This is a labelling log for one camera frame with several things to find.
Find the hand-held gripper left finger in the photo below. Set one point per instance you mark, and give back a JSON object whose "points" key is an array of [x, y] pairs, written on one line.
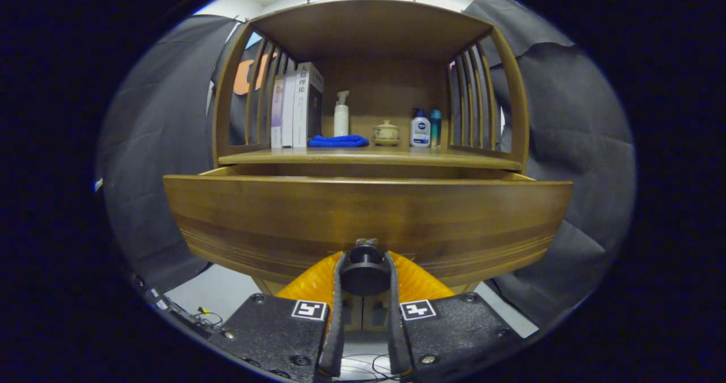
{"points": [[336, 337]]}

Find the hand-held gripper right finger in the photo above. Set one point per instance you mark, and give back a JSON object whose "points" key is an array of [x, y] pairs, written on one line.
{"points": [[397, 337]]}

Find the black drawer knob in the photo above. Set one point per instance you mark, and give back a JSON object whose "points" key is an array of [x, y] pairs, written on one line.
{"points": [[366, 272]]}

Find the wooden drawer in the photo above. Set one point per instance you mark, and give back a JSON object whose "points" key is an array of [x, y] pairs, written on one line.
{"points": [[368, 207]]}

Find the wooden countertop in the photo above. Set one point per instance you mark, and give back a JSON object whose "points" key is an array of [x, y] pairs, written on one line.
{"points": [[397, 156]]}

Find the blue folded cloth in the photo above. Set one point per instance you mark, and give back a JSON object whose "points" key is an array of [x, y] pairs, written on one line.
{"points": [[337, 141]]}

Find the beige lidded teacup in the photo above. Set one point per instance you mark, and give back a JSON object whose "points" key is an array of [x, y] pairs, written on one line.
{"points": [[386, 132]]}

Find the white bottle with blue cap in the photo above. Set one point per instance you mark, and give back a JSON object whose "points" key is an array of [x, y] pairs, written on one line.
{"points": [[420, 132]]}

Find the teal bottle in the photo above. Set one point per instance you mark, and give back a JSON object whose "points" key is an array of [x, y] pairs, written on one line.
{"points": [[435, 127]]}

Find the white pump bottle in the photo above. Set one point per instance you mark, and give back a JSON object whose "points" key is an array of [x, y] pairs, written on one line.
{"points": [[341, 122]]}

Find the grey and white book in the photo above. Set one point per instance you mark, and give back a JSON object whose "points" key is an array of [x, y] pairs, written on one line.
{"points": [[303, 110]]}

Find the lilac book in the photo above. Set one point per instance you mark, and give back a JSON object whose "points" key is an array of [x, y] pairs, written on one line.
{"points": [[277, 113]]}

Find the black backdrop cloth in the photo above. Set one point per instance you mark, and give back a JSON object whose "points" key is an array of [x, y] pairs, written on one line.
{"points": [[153, 144]]}

